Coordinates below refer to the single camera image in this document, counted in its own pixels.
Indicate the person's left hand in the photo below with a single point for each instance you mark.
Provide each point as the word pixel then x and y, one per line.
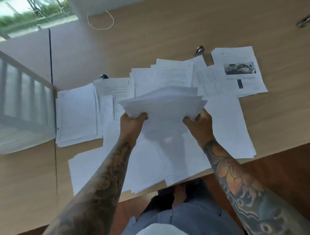
pixel 129 127

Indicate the person's right hand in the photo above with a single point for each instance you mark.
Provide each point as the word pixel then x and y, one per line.
pixel 202 129

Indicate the person's right thumb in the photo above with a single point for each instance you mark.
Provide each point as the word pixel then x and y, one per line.
pixel 189 121

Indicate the person's left thumb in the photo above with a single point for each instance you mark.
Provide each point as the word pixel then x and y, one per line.
pixel 140 117

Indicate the stack of white papers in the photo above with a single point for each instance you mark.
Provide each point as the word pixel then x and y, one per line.
pixel 164 106

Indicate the person's left forearm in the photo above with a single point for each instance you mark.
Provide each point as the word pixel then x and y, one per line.
pixel 101 186

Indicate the person's right forearm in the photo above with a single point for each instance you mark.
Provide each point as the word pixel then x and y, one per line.
pixel 242 188

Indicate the printed sheet with bulleted text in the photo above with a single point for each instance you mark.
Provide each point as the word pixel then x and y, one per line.
pixel 113 93

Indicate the faint printed white paper stack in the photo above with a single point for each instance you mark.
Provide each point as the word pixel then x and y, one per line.
pixel 143 81

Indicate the tall white paper pile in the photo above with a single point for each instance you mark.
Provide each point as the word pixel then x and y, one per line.
pixel 230 130

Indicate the wide spread white paper pile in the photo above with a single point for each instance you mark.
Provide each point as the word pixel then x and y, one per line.
pixel 150 159

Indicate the pale text paper sheets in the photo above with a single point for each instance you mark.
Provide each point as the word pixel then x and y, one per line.
pixel 208 80

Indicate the densely printed text sheet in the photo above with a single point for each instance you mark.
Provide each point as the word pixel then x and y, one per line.
pixel 174 73

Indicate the silver black binder clip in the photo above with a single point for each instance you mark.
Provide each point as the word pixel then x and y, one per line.
pixel 304 22
pixel 104 76
pixel 200 50

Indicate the thick blank white paper stack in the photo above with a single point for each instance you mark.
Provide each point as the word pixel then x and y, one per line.
pixel 76 116

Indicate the person's black footwear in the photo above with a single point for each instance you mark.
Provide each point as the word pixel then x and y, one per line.
pixel 196 191

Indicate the paper stack with car photo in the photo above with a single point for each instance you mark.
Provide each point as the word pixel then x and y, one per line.
pixel 244 70

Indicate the person's grey shorts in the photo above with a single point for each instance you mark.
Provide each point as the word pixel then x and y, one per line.
pixel 193 218

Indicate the beige rubber band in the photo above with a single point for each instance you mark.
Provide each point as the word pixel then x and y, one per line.
pixel 100 23

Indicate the person's white shirt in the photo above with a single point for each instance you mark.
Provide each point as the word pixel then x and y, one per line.
pixel 161 230

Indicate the white railing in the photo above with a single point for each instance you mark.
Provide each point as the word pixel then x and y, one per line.
pixel 24 104

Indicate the window with green outdoor view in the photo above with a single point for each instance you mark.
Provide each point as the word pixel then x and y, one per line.
pixel 31 14

